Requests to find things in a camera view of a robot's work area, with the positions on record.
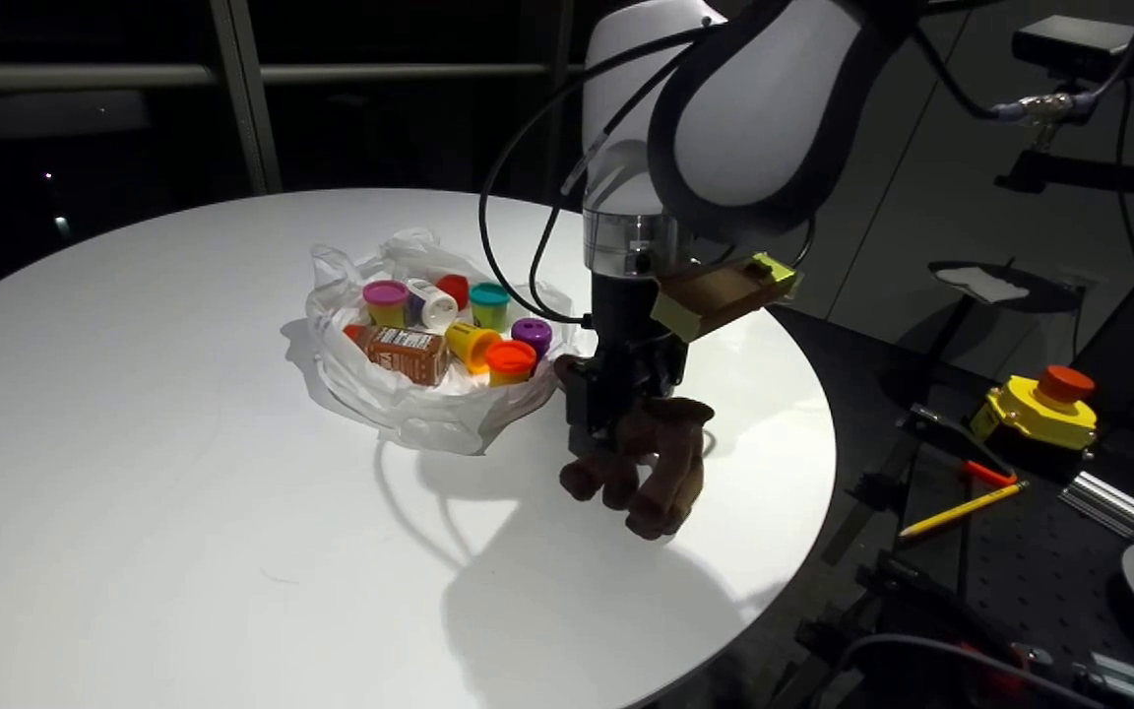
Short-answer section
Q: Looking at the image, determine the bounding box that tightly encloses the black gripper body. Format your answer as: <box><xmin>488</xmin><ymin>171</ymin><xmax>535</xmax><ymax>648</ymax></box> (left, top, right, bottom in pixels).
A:
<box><xmin>556</xmin><ymin>276</ymin><xmax>690</xmax><ymax>452</ymax></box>

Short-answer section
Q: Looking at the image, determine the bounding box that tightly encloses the brown deer plush toy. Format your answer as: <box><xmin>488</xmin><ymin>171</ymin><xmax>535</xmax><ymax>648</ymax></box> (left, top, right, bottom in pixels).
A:
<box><xmin>559</xmin><ymin>398</ymin><xmax>713</xmax><ymax>541</ymax></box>

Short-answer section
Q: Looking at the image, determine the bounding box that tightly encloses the orange lid small container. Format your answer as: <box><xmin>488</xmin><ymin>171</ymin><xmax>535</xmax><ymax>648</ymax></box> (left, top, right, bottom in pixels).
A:
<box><xmin>483</xmin><ymin>342</ymin><xmax>538</xmax><ymax>385</ymax></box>

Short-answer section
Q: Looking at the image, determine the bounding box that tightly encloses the teal lid small container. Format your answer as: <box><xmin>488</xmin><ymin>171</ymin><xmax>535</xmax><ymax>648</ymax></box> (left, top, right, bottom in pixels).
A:
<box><xmin>470</xmin><ymin>279</ymin><xmax>510</xmax><ymax>330</ymax></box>

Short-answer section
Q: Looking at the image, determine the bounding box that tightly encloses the purple lid small container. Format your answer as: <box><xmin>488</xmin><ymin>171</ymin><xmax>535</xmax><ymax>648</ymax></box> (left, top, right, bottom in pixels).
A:
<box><xmin>510</xmin><ymin>321</ymin><xmax>552</xmax><ymax>358</ymax></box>

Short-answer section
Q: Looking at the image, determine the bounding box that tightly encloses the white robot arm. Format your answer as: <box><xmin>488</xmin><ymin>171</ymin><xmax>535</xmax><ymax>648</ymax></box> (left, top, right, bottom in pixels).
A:
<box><xmin>567</xmin><ymin>0</ymin><xmax>924</xmax><ymax>452</ymax></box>

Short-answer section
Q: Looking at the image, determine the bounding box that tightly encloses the white plastic bag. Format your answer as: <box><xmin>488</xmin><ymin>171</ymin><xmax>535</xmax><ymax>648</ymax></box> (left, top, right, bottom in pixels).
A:
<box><xmin>306</xmin><ymin>238</ymin><xmax>569</xmax><ymax>457</ymax></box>

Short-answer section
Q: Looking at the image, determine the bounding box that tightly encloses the yellow pencil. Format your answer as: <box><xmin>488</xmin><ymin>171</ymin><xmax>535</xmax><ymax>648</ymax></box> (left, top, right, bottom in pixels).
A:
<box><xmin>896</xmin><ymin>481</ymin><xmax>1029</xmax><ymax>541</ymax></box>

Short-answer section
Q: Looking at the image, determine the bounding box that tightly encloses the yellow emergency stop button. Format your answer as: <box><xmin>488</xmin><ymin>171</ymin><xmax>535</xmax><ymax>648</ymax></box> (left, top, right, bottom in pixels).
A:
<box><xmin>967</xmin><ymin>367</ymin><xmax>1098</xmax><ymax>452</ymax></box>

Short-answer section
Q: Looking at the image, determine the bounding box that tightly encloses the metal window railing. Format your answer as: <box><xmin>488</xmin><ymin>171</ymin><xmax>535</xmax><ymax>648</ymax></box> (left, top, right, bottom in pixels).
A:
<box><xmin>0</xmin><ymin>0</ymin><xmax>580</xmax><ymax>195</ymax></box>

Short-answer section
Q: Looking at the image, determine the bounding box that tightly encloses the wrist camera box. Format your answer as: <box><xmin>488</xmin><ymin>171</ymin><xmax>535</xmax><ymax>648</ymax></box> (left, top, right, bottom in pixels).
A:
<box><xmin>651</xmin><ymin>252</ymin><xmax>797</xmax><ymax>342</ymax></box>

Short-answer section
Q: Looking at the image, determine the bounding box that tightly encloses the black camera cable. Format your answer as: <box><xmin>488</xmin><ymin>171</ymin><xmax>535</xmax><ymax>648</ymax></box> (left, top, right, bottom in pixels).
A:
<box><xmin>476</xmin><ymin>24</ymin><xmax>702</xmax><ymax>330</ymax></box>

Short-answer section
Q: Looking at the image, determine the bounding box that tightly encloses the black camera on mount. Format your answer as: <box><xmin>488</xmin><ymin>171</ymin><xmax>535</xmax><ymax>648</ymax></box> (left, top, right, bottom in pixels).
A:
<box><xmin>999</xmin><ymin>15</ymin><xmax>1134</xmax><ymax>195</ymax></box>

